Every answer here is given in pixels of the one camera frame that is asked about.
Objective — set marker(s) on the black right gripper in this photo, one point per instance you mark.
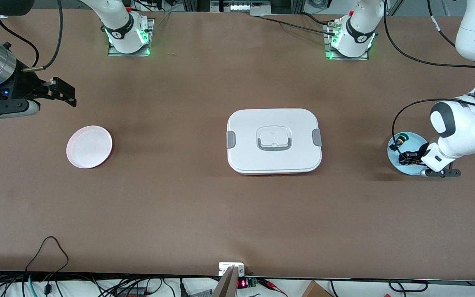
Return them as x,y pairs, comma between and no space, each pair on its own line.
22,85

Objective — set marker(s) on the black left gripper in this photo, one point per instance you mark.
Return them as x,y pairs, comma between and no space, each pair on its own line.
413,156

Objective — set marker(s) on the orange black switch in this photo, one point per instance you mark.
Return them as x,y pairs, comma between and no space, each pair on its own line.
412,158

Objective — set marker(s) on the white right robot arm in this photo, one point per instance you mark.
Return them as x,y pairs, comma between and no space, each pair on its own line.
118,24

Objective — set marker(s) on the light blue round plate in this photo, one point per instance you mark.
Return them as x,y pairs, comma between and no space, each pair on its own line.
415,140

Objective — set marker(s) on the pink round plate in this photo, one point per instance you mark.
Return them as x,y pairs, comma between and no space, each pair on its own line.
89,147

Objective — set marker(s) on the brown cardboard box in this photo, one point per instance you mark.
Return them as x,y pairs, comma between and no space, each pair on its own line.
316,291

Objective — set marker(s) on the white lunch box grey clips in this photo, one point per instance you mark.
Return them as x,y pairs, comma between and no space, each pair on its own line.
245,156

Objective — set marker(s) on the red clip leads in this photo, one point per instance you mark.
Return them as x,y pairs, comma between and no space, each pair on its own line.
270,284

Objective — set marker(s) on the grey device with white strip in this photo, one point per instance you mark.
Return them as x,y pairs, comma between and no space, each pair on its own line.
241,7

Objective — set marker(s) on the red digit display module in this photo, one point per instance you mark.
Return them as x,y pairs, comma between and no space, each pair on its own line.
242,284

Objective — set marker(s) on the grey metal bar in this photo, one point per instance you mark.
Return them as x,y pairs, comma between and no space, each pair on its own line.
226,284

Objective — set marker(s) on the green black switch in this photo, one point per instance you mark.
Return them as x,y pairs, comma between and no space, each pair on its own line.
400,141

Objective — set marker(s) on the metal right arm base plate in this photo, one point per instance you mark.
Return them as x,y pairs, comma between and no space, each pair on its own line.
130,54

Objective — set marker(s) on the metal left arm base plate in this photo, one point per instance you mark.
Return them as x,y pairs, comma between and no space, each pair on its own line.
344,58

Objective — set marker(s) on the small white mount block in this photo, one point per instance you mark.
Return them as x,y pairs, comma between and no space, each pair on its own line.
226,267

